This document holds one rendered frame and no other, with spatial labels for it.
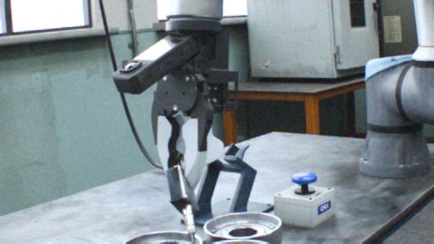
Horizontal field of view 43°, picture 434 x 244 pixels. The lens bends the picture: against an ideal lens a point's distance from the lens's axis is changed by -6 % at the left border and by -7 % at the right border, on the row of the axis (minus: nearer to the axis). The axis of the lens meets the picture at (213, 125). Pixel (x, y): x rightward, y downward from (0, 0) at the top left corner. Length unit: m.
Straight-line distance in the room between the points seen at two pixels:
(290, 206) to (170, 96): 0.27
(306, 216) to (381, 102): 0.34
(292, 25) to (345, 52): 0.33
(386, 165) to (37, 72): 1.67
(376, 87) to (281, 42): 2.01
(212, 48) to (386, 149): 0.48
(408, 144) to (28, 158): 1.69
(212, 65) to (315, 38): 2.25
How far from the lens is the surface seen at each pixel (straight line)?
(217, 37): 0.76
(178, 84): 0.72
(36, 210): 1.09
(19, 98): 2.39
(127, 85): 0.67
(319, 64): 2.98
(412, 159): 1.13
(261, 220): 0.82
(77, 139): 2.56
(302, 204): 0.86
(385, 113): 1.11
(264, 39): 3.16
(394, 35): 4.63
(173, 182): 0.72
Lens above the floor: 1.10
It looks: 10 degrees down
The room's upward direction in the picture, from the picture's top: 4 degrees counter-clockwise
